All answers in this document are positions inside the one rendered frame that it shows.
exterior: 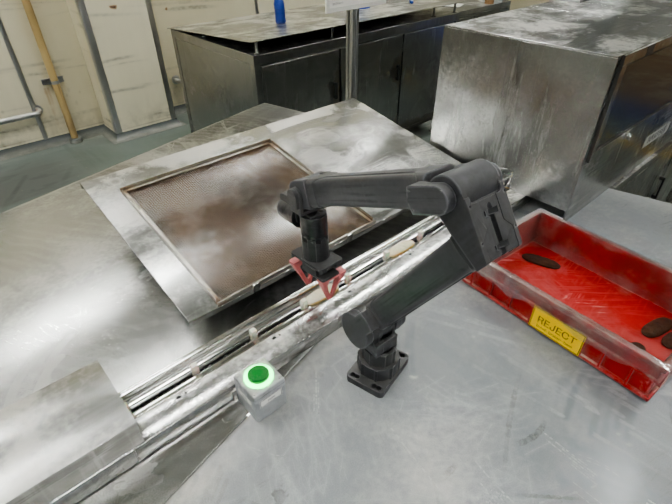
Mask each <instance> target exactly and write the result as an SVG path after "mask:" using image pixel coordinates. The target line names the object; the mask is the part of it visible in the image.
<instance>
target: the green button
mask: <svg viewBox="0 0 672 504"><path fill-rule="evenodd" d="M247 377H248V381H249V382H250V383H252V384H262V383H264V382H265V381H267V380H268V378H269V370H268V368H267V367H265V366H263V365H256V366H253V367H252V368H251V369H250V370H249V371H248V373H247Z"/></svg>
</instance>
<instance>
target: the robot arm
mask: <svg viewBox="0 0 672 504"><path fill-rule="evenodd" d="M331 206H342V207H366V208H390V209H410V210H411V213H412V214H413V215H423V216H438V217H439V218H440V220H441V221H442V223H443V224H444V225H445V227H446V228H447V230H448V231H449V233H450V234H451V236H450V238H449V239H448V240H447V241H446V242H445V243H443V244H442V245H441V246H440V247H439V248H437V249H436V250H435V251H434V252H432V253H431V254H430V255H429V256H427V257H426V258H425V259H424V260H423V261H421V262H420V263H419V264H418V265H416V266H415V267H414V268H413V269H411V270H410V271H409V272H408V273H406V274H405V275H404V276H403V277H402V278H400V279H399V280H398V281H397V282H395V283H394V284H393V285H392V286H390V287H389V288H388V289H387V290H385V291H383V292H381V293H378V294H376V295H374V296H372V297H371V298H370V299H369V300H367V301H365V302H363V303H362V304H360V305H358V306H356V307H354V308H353V309H351V310H349V311H347V312H345V313H344V314H343V315H342V318H341V321H342V327H343V329H344V332H345V334H346V336H347V337H348V339H349V340H350V341H351V343H352V344H353V345H354V346H356V347H357V348H359V349H360V350H358V356H357V361H356V362H355V363H354V364H353V366H352V367H351V368H350V369H349V370H348V372H347V381H348V382H350V383H352V384H354V385H355V386H357V387H359V388H361V389H363V390H364V391H366V392H368V393H370V394H372V395H373V396H375V397H377V398H383V397H384V395H385V394H386V393H387V391H388V390H389V388H390V387H391V386H392V384H393V383H394V381H395V380H396V379H397V377H398V376H399V374H400V373H401V372H402V370H403V369H404V367H405V366H406V365H407V363H408V357H409V356H408V354H406V353H404V352H402V351H400V350H398V349H397V336H398V334H397V333H395V330H396V329H398V328H400V327H401V325H403V324H404V323H405V320H406V316H407V315H408V314H410V313H411V312H413V311H414V310H416V309H417V308H419V307H421V306H422V305H424V304H425V303H427V302H428V301H430V300H431V299H433V298H435V297H436V296H438V295H439V294H441V293H442V292H444V291H445V290H447V289H449V288H450V287H452V286H453V285H455V284H456V283H458V282H459V281H461V280H462V279H464V278H466V277H467V276H469V275H470V274H472V273H473V272H475V271H476V272H478V271H479V270H481V269H482V268H484V267H486V266H487V265H489V264H490V263H491V262H493V261H494V260H496V259H497V258H499V257H501V256H502V255H504V254H506V253H507V252H510V251H512V250H514V249H515V248H517V247H518V246H520V245H521V244H522V239H521V236H520V233H519V230H518V226H517V223H516V220H515V217H514V214H513V211H512V208H511V205H510V202H509V198H508V195H507V192H506V189H505V186H504V183H503V174H502V171H501V169H500V168H499V166H498V165H496V164H495V163H493V162H489V161H488V160H485V159H475V160H472V161H470V162H468V163H462V164H459V165H457V166H454V165H453V164H440V165H434V166H429V167H423V168H410V169H394V170H378V171H363V172H347V173H338V172H331V171H320V172H317V173H314V174H311V175H308V176H305V177H302V178H300V179H297V180H294V181H291V182H290V184H289V190H288V191H285V192H283V193H280V200H279V202H278V205H277V211H278V214H279V215H280V216H281V217H283V218H284V219H286V220H287V221H288V222H290V223H291V224H293V225H294V226H296V227H299V228H300V229H301V239H302V246H300V247H298V248H296V249H294V250H292V251H291V255H292V257H294V256H295V257H294V258H292V259H290V260H289V263H290V264H291V265H292V267H293V268H294V269H295V270H296V272H297V273H298V274H299V276H300V277H301V278H302V280H303V281H304V283H305V284H306V285H308V284H310V283H311V282H312V278H313V277H315V278H316V279H317V282H318V284H319V285H320V287H321V289H322V291H323V293H324V295H325V297H326V298H327V300H329V299H331V298H332V297H333V295H334V293H335V291H336V288H337V286H338V284H339V283H340V281H341V280H342V278H343V276H344V275H345V273H346V269H345V268H343V267H342V266H340V267H338V266H339V265H341V264H342V257H340V256H339V255H337V254H335V253H334V252H332V251H330V250H329V236H328V218H327V210H326V209H325V208H327V207H331ZM301 265H302V267H303V270H304V271H306V272H307V273H308V278H307V277H306V276H305V274H304V273H303V271H302V269H301V268H300V266H301ZM334 265H335V266H336V267H338V268H336V269H335V268H332V269H330V270H328V271H327V269H329V268H331V267H333V266H334ZM333 279H334V281H333V285H332V288H331V291H330V293H329V290H328V284H329V282H330V281H331V280H333Z"/></svg>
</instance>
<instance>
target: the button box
mask: <svg viewBox="0 0 672 504"><path fill-rule="evenodd" d="M256 364H265V365H268V366H269V367H270V368H271V369H272V370H273V379H272V381H271V383H270V384H269V385H267V386H266V387H263V388H260V389H253V388H250V387H248V386H247V385H246V384H245V382H244V373H245V371H246V370H247V369H248V368H249V367H251V366H253V365H256ZM234 382H235V387H236V389H234V390H233V391H232V394H233V399H234V401H237V400H239V401H240V403H241V404H242V405H243V406H244V407H245V408H246V410H247V411H248V412H249V413H248V414H247V417H248V416H249V415H250V414H251V415H252V417H253V418H254V419H255V420H256V421H257V422H260V421H261V420H263V419H264V418H266V417H267V416H268V415H270V414H271V413H272V412H274V411H275V410H277V409H278V408H279V407H281V406H282V405H284V404H285V403H286V402H287V397H286V389H285V380H284V377H283V376H282V375H281V374H280V373H279V372H278V371H277V370H276V369H275V368H274V367H273V366H272V365H271V364H270V363H269V362H268V361H267V360H266V359H265V358H264V357H263V358H261V359H259V360H258V361H256V362H254V363H253V364H251V365H250V366H248V367H247V368H245V369H243V370H242V371H240V372H239V373H237V374H236V375H234Z"/></svg>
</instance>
